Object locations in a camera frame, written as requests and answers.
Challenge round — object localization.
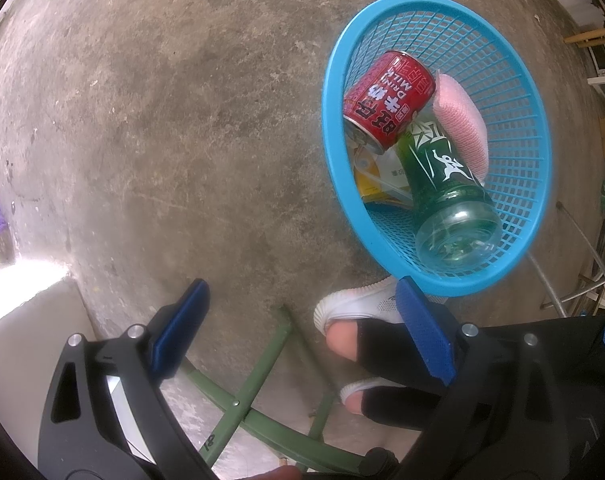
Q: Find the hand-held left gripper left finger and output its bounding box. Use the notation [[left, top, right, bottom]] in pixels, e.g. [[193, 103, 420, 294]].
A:
[[37, 278, 218, 480]]

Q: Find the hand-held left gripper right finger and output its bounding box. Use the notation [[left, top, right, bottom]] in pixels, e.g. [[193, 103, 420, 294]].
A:
[[396, 277, 573, 480]]

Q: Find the green plastic bottle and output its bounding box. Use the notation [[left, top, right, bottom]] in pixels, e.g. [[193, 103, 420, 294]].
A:
[[395, 117, 504, 265]]

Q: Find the yellow and white carton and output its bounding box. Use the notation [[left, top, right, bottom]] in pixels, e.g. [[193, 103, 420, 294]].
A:
[[353, 135, 413, 208]]

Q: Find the pink sponge cloth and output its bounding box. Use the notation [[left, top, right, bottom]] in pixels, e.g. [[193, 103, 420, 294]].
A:
[[431, 73, 489, 183]]

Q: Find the blue plastic mesh basket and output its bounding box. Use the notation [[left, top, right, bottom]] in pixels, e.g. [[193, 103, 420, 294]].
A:
[[322, 0, 553, 297]]

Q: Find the red drink can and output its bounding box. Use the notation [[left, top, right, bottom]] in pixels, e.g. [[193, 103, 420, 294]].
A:
[[343, 51, 435, 156]]

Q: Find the person's left hand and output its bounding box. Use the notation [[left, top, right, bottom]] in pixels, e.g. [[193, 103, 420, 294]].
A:
[[250, 465, 300, 480]]

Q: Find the person's leg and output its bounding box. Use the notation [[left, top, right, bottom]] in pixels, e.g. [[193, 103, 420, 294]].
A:
[[326, 321, 458, 396], [345, 390, 448, 431]]

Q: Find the white sneaker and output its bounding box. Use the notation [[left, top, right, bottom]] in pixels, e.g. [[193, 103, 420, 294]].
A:
[[339, 379, 408, 403], [313, 276, 450, 333]]

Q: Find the white desk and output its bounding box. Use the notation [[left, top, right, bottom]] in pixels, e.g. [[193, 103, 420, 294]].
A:
[[587, 67, 605, 106]]

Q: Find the green metal frame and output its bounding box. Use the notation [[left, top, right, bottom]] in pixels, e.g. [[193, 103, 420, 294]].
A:
[[180, 305, 368, 473]]

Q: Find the metal table frame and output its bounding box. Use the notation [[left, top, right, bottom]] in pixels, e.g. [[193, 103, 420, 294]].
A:
[[525, 200, 605, 318]]

